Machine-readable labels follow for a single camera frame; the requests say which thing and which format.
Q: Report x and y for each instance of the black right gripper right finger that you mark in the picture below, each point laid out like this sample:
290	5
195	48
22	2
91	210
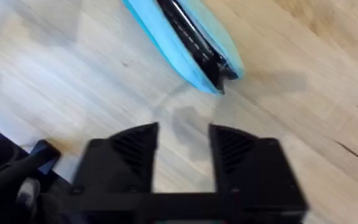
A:
253	174

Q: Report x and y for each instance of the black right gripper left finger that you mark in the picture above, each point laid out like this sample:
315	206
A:
120	165

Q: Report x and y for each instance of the small black mount block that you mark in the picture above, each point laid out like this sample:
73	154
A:
47	152

